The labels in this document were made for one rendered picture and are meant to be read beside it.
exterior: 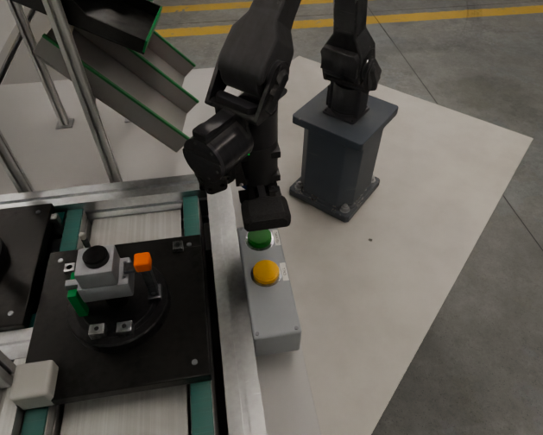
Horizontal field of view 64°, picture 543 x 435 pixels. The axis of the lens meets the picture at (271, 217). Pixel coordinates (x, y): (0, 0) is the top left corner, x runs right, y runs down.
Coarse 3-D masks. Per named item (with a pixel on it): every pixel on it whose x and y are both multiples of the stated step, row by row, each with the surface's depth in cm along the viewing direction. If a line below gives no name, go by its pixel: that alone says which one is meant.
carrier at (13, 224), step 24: (0, 216) 74; (24, 216) 74; (48, 216) 74; (0, 240) 68; (24, 240) 71; (48, 240) 73; (0, 264) 66; (24, 264) 67; (0, 288) 64; (24, 288) 64; (0, 312) 62; (24, 312) 62
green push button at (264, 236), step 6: (252, 234) 71; (258, 234) 71; (264, 234) 71; (270, 234) 72; (252, 240) 70; (258, 240) 70; (264, 240) 70; (270, 240) 71; (252, 246) 71; (258, 246) 70; (264, 246) 70
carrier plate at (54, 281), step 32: (64, 256) 68; (128, 256) 68; (160, 256) 68; (192, 256) 68; (64, 288) 64; (192, 288) 64; (64, 320) 61; (192, 320) 61; (32, 352) 58; (64, 352) 58; (96, 352) 58; (128, 352) 58; (160, 352) 58; (192, 352) 58; (64, 384) 55; (96, 384) 55; (128, 384) 55; (160, 384) 55
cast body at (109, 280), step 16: (80, 256) 54; (96, 256) 53; (112, 256) 54; (80, 272) 52; (96, 272) 52; (112, 272) 53; (80, 288) 54; (96, 288) 55; (112, 288) 55; (128, 288) 56
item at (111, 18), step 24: (24, 0) 62; (72, 0) 62; (96, 0) 71; (120, 0) 74; (144, 0) 74; (72, 24) 65; (96, 24) 65; (120, 24) 70; (144, 24) 73; (144, 48) 67
